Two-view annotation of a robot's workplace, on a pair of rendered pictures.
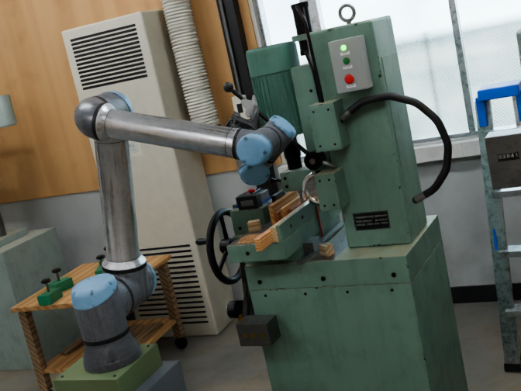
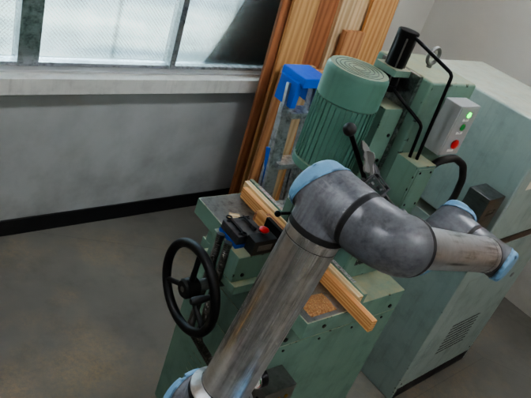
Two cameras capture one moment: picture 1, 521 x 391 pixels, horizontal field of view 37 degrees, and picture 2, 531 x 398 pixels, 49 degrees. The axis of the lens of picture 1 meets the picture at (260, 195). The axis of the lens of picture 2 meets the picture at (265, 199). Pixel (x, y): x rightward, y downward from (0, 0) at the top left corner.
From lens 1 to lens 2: 2.75 m
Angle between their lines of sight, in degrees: 71
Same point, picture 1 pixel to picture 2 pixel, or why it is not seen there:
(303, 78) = (389, 122)
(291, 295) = (306, 343)
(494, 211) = (271, 178)
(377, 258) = (387, 296)
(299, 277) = not seen: hidden behind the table
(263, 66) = (373, 103)
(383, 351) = (345, 362)
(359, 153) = not seen: hidden behind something
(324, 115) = (424, 177)
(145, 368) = not seen: outside the picture
